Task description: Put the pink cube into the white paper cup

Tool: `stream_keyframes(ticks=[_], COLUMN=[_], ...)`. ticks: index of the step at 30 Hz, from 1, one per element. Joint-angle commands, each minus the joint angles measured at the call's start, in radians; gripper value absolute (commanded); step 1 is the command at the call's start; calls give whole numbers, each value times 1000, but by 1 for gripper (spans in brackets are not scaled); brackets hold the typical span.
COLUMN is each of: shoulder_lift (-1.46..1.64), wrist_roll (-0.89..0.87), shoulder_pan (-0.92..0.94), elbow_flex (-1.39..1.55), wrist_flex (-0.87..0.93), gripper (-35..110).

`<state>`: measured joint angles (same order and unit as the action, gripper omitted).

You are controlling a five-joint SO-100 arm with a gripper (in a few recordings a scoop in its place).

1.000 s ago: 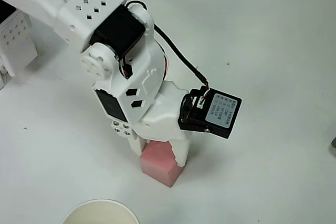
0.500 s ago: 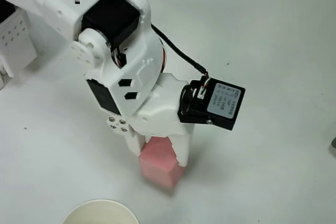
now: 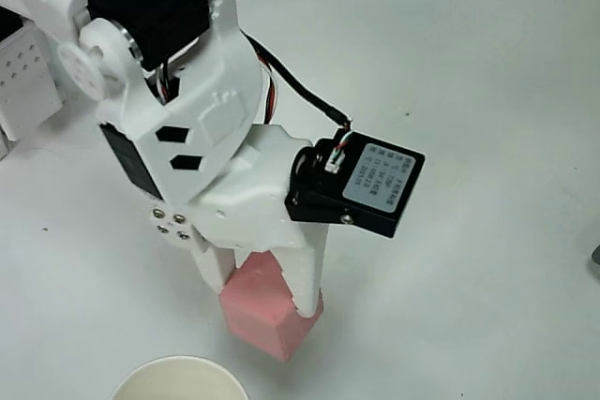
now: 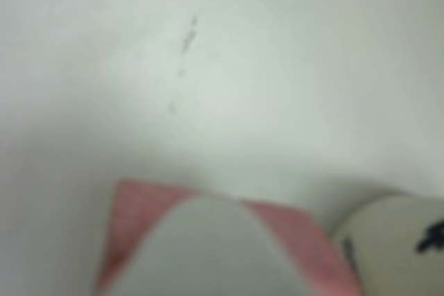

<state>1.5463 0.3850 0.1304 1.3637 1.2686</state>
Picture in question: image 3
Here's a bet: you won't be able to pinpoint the pink foam cube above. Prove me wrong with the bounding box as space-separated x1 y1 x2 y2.
218 250 326 363

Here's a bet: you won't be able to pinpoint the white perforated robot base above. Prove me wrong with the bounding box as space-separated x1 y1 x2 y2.
0 6 66 161

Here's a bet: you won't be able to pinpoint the white paper cup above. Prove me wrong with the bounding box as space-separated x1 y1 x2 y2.
110 354 250 400

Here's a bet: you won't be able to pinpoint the red black servo wires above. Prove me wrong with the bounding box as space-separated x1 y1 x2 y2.
242 32 281 128

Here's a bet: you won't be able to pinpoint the black camera cable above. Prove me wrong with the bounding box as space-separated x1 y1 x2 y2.
221 0 353 128

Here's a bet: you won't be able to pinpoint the black camera module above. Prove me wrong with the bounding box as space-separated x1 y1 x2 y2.
284 129 428 239

